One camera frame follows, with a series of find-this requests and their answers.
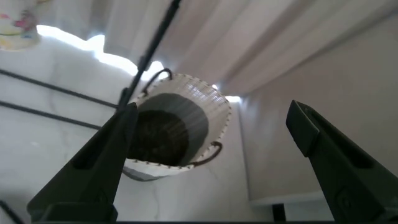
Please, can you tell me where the white laundry basket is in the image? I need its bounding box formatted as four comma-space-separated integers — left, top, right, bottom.
123, 68, 233, 182

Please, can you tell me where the black clothes rack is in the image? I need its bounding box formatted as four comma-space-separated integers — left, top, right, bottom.
0, 0, 183, 131

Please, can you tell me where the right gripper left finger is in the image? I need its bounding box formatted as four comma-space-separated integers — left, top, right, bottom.
27, 102, 139, 223

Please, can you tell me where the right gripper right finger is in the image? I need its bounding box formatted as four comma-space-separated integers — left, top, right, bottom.
285, 100, 398, 223

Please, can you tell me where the cream printed garment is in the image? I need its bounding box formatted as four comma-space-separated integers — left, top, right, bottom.
0, 0, 41, 50

